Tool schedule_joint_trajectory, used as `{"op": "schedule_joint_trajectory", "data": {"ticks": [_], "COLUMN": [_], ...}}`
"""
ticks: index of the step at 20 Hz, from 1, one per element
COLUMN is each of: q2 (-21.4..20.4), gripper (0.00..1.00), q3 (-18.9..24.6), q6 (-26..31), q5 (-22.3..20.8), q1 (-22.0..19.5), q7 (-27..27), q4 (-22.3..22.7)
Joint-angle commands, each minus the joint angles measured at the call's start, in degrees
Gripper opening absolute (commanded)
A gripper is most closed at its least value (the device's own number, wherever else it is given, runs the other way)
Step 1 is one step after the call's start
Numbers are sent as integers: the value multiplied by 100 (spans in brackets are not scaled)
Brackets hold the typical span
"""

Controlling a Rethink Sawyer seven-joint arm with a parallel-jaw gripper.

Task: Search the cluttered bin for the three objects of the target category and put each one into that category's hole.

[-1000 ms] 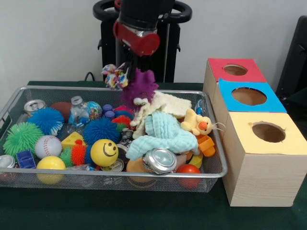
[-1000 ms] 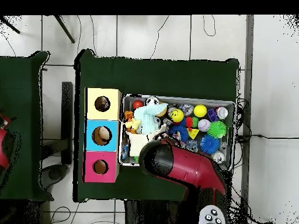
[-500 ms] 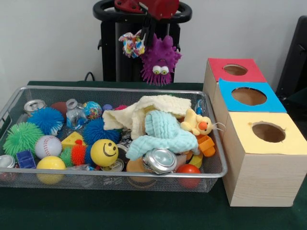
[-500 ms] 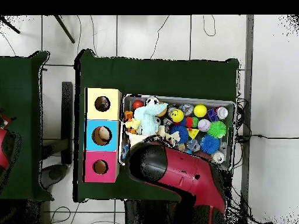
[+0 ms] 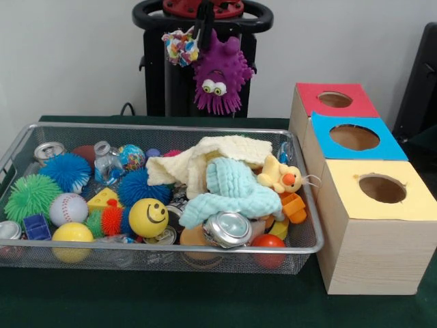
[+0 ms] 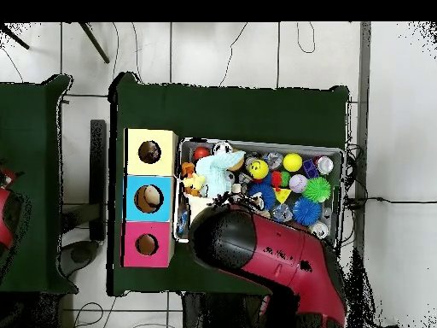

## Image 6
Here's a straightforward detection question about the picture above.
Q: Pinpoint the yellow plush duck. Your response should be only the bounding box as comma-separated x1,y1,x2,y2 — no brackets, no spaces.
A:
182,172,207,197

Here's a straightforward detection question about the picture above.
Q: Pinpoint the cream muslin cloth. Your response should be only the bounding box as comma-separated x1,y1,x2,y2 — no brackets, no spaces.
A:
188,184,243,225

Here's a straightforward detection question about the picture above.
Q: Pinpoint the colourful dotted cloth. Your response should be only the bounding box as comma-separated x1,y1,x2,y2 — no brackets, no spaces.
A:
139,142,160,163

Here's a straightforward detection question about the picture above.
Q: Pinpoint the wooden box with three holes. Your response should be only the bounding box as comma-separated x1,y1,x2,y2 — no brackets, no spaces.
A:
120,127,179,268

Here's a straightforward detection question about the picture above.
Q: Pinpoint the light blue muslin cloth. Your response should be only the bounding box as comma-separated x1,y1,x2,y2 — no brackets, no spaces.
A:
195,149,246,199

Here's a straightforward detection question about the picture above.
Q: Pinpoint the red ball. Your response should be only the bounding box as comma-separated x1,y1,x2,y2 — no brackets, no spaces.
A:
192,146,212,161

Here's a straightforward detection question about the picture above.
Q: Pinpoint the yellow smiley face ball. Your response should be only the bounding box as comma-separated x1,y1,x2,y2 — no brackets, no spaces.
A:
248,159,270,180

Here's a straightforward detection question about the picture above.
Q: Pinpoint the blue spiky rubber ball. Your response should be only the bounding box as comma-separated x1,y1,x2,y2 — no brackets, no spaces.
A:
248,183,277,210

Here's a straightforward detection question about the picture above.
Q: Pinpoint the dark green table cloth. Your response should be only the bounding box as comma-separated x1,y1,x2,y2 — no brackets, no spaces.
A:
0,74,79,296
107,72,351,303

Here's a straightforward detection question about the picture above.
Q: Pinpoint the plain yellow ball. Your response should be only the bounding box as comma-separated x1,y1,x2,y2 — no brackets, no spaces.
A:
282,152,304,173

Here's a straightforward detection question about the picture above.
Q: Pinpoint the green spiky rubber ball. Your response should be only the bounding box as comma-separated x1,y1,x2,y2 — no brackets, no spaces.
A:
302,176,332,203

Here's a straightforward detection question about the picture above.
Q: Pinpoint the black tripod leg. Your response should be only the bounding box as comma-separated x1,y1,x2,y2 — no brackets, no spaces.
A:
0,23,31,51
77,21,111,65

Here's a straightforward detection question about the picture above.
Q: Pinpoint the shallow wire mesh bin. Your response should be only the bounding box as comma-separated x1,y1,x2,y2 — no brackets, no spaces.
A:
172,137,346,247

